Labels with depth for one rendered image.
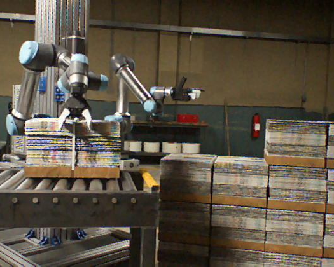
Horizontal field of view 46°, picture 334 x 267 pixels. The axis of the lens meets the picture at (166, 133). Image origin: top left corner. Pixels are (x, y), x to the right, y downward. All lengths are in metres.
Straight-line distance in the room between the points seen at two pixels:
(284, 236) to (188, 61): 7.08
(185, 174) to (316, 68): 8.13
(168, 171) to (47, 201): 0.94
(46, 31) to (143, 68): 6.23
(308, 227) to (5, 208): 1.48
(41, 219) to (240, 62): 8.19
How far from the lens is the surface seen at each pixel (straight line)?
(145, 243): 1.44
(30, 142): 1.66
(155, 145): 8.24
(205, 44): 9.13
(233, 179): 2.16
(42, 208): 1.41
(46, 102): 2.63
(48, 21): 2.68
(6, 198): 1.42
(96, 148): 1.64
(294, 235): 2.23
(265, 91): 9.49
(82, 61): 1.72
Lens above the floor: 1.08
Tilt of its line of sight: 3 degrees down
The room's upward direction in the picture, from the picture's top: 2 degrees clockwise
